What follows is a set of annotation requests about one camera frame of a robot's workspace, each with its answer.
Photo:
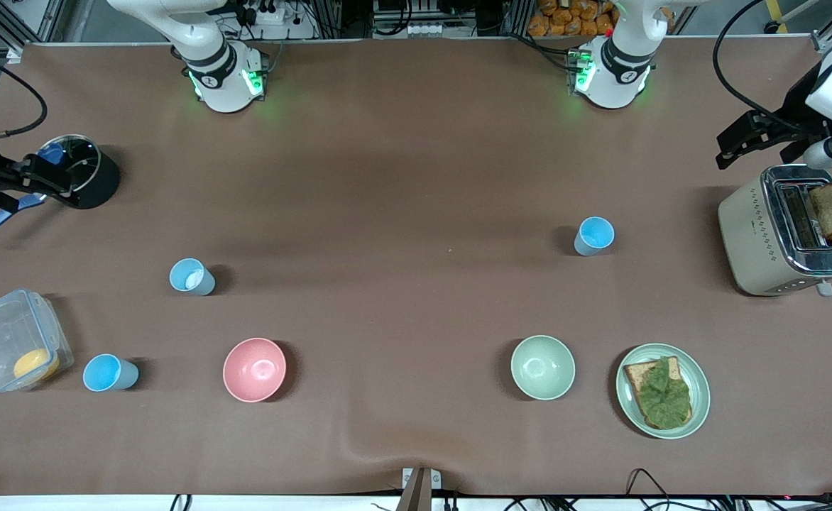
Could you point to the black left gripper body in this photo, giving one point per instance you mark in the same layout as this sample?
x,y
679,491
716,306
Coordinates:
x,y
796,108

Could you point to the plain blue cup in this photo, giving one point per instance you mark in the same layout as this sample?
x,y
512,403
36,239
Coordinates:
x,y
107,372
593,235

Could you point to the blue cup with white paper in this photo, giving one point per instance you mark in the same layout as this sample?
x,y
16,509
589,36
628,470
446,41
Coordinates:
x,y
203,284

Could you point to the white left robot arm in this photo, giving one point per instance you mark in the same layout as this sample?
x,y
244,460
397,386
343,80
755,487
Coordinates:
x,y
615,67

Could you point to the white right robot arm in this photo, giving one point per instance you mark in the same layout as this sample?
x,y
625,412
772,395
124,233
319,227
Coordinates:
x,y
221,67

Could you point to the glass pot lid blue knob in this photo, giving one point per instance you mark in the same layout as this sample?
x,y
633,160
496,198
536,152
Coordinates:
x,y
82,152

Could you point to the beige chrome toaster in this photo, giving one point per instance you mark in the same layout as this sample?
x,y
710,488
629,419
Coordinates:
x,y
753,234

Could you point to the clear plastic food container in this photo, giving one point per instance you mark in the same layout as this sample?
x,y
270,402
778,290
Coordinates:
x,y
4,333

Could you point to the orange round food piece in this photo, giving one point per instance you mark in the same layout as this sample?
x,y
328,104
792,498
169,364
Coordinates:
x,y
35,364

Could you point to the white crumpled paper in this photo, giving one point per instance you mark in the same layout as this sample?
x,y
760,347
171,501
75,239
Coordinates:
x,y
194,280

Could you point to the bag of orange buns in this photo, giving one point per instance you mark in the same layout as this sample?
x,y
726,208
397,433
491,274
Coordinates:
x,y
565,20

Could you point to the pale green plate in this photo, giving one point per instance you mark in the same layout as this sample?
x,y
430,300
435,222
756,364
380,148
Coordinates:
x,y
700,387

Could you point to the toast slice under lettuce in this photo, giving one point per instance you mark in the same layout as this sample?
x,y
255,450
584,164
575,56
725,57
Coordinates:
x,y
636,372

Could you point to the green lettuce leaf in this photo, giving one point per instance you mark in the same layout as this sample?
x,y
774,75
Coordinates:
x,y
664,394

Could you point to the white power strip with plugs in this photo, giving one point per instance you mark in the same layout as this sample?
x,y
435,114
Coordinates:
x,y
270,13

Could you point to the pink bowl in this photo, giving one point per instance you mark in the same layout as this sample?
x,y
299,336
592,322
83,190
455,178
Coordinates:
x,y
254,369

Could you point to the pale green bowl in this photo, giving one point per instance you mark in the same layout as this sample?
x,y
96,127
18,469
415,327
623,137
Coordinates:
x,y
542,367

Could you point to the brown table cloth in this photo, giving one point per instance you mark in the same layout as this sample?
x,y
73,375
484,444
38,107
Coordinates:
x,y
416,156

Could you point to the small white power strip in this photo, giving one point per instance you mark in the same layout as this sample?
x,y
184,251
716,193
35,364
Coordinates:
x,y
424,30

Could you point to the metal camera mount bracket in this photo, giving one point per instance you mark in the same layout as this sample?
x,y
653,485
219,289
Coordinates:
x,y
416,490

